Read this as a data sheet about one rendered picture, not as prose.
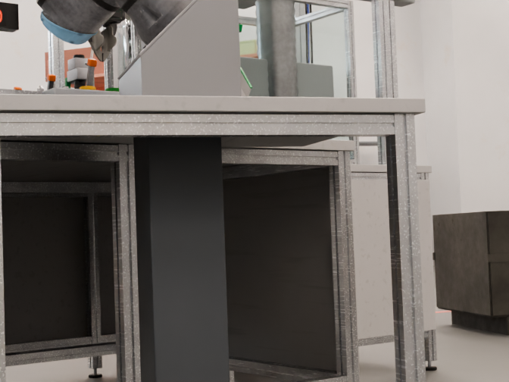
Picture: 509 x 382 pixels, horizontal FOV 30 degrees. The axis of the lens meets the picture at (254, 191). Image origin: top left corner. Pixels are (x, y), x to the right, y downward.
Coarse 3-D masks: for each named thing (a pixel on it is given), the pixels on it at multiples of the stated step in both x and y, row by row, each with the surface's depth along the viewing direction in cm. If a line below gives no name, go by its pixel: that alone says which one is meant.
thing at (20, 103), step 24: (0, 96) 167; (24, 96) 169; (48, 96) 170; (72, 96) 171; (96, 96) 173; (120, 96) 174; (144, 96) 175; (168, 96) 177; (192, 96) 178; (216, 96) 180; (240, 96) 181; (240, 144) 246; (264, 144) 249; (288, 144) 251
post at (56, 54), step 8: (48, 32) 371; (48, 40) 371; (56, 40) 369; (48, 48) 371; (56, 48) 369; (48, 56) 371; (56, 56) 369; (48, 64) 371; (56, 64) 368; (56, 72) 368; (56, 80) 368; (64, 80) 370
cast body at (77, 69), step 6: (72, 60) 255; (78, 60) 254; (84, 60) 255; (72, 66) 255; (78, 66) 254; (84, 66) 255; (72, 72) 255; (78, 72) 252; (84, 72) 253; (72, 78) 255; (78, 78) 252; (84, 78) 253
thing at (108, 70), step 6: (132, 24) 272; (132, 30) 271; (132, 36) 271; (138, 36) 271; (132, 42) 271; (138, 42) 271; (132, 48) 271; (138, 48) 271; (132, 54) 272; (138, 54) 271; (108, 60) 284; (132, 60) 272; (108, 66) 284; (108, 72) 284; (108, 78) 284; (108, 84) 284
